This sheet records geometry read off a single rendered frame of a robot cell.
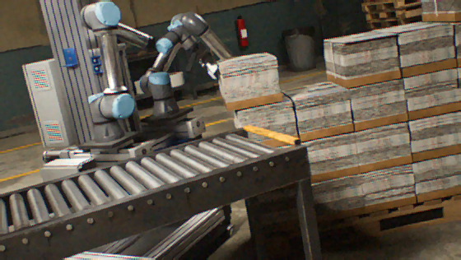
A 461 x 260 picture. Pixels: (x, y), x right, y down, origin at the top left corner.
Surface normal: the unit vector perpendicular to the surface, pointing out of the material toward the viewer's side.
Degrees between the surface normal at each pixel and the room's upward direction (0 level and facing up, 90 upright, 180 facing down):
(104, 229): 90
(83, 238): 90
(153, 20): 90
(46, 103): 90
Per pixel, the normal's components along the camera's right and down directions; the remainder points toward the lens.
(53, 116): -0.47, 0.28
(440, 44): 0.10, 0.20
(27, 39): 0.41, 0.13
